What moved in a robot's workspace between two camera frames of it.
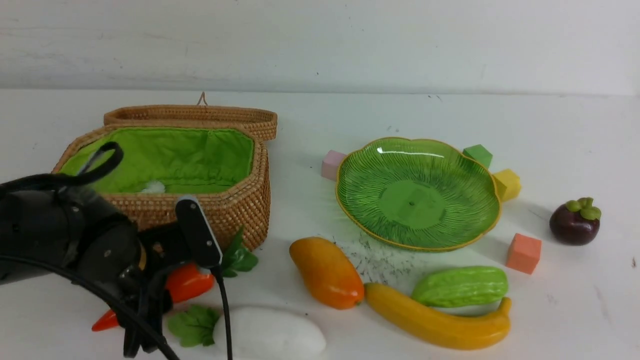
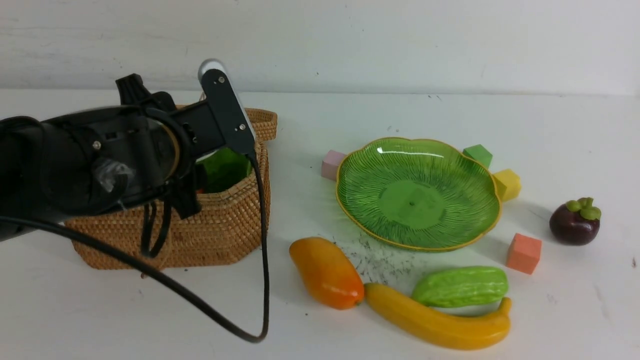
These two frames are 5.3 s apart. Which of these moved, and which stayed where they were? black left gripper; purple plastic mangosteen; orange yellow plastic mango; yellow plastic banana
Moved: black left gripper
Stayed: yellow plastic banana; purple plastic mangosteen; orange yellow plastic mango
